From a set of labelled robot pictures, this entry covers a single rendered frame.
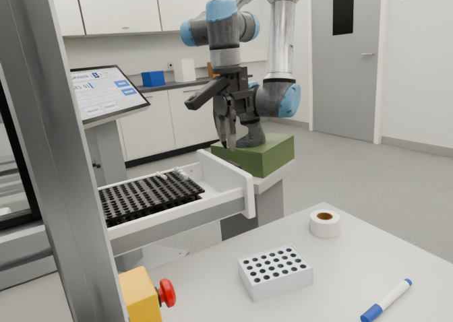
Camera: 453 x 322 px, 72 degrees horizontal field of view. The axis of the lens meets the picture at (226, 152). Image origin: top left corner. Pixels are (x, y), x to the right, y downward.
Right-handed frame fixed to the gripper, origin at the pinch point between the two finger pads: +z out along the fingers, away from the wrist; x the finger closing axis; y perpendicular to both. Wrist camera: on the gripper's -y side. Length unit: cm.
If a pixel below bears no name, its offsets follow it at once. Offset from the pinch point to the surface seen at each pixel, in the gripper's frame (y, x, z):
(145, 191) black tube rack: -22.8, 0.3, 6.4
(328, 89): 290, 234, 35
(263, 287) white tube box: -11.9, -31.1, 17.8
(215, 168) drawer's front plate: -3.0, 2.0, 6.3
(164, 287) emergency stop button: -29.8, -33.1, 7.2
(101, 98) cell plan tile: -16, 96, -8
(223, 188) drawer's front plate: -3.1, -1.8, 10.8
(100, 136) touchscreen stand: -20, 97, 11
